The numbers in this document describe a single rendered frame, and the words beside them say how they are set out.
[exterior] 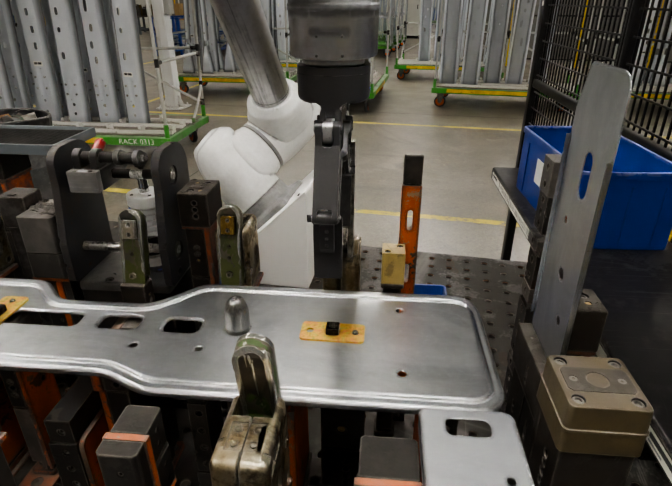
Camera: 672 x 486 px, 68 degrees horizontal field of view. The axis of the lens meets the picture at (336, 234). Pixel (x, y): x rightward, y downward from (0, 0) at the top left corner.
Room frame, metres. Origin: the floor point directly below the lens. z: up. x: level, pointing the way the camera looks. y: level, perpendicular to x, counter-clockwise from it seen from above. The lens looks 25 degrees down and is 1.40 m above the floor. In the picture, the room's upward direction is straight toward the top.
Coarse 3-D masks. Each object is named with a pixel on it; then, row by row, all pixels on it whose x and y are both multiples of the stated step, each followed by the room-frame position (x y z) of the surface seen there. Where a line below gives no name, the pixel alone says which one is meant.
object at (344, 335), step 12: (312, 324) 0.55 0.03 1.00; (324, 324) 0.55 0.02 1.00; (336, 324) 0.53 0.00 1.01; (348, 324) 0.55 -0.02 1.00; (360, 324) 0.55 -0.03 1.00; (300, 336) 0.52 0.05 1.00; (312, 336) 0.52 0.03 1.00; (324, 336) 0.52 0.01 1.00; (336, 336) 0.52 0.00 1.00; (348, 336) 0.52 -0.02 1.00; (360, 336) 0.52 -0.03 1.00
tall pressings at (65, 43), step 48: (0, 0) 4.93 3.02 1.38; (48, 0) 4.95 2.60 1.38; (96, 0) 4.86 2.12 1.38; (0, 48) 4.73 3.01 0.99; (48, 48) 4.94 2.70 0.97; (96, 48) 4.82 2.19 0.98; (0, 96) 4.65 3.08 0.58; (48, 96) 4.86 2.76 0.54; (96, 96) 4.81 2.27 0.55; (144, 96) 4.80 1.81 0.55
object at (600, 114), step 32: (608, 64) 0.49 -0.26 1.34; (608, 96) 0.48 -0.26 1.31; (576, 128) 0.54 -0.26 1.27; (608, 128) 0.46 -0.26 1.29; (576, 160) 0.52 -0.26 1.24; (608, 160) 0.45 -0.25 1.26; (576, 192) 0.50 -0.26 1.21; (576, 224) 0.48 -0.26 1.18; (544, 256) 0.55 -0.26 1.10; (576, 256) 0.47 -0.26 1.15; (544, 288) 0.53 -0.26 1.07; (576, 288) 0.44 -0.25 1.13; (544, 320) 0.51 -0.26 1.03; (544, 352) 0.49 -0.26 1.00
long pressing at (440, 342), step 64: (192, 320) 0.56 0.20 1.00; (256, 320) 0.56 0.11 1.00; (320, 320) 0.56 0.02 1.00; (384, 320) 0.56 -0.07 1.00; (448, 320) 0.56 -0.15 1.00; (128, 384) 0.44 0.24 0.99; (192, 384) 0.44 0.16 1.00; (320, 384) 0.43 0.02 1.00; (384, 384) 0.43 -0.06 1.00; (448, 384) 0.43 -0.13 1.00
